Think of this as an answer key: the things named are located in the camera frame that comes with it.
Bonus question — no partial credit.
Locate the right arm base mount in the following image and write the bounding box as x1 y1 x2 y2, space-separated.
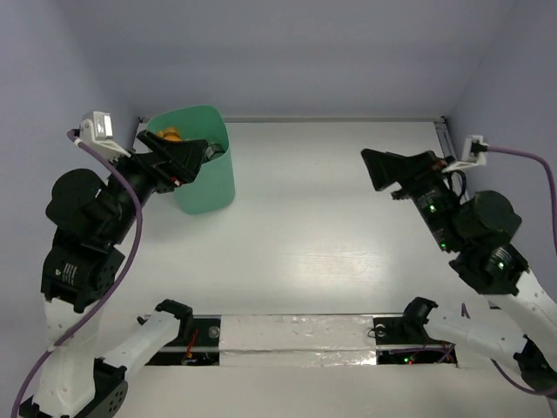
367 297 458 366

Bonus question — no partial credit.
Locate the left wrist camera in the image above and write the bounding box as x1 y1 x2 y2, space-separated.
73 111 131 162

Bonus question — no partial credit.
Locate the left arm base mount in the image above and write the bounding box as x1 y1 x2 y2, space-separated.
146 300 221 367

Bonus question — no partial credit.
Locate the aluminium rail right edge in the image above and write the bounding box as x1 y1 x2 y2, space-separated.
433 118 457 158

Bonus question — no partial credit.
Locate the clear Pepsi bottle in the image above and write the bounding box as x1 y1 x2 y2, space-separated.
205 143 225 162

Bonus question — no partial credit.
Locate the green plastic bin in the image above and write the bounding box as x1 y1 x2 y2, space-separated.
147 104 236 215

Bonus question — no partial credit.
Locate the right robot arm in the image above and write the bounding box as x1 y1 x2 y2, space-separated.
360 149 556 399

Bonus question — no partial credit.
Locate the amber ribbed orange bottle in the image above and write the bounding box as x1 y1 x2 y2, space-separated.
157 127 181 142

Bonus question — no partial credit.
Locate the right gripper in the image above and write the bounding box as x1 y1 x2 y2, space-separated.
359 145 460 250

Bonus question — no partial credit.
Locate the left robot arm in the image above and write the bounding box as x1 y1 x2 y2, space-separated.
10 129 209 417

